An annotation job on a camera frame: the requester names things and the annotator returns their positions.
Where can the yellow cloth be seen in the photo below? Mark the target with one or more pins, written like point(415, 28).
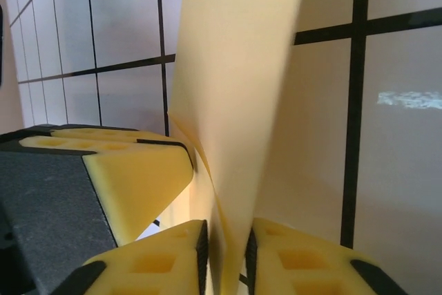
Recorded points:
point(235, 67)

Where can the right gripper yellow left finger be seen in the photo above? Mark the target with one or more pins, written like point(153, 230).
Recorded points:
point(155, 267)

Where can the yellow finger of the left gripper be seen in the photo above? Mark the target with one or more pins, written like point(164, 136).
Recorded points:
point(138, 177)
point(103, 133)

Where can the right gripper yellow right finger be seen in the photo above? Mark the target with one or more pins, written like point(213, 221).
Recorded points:
point(304, 264)

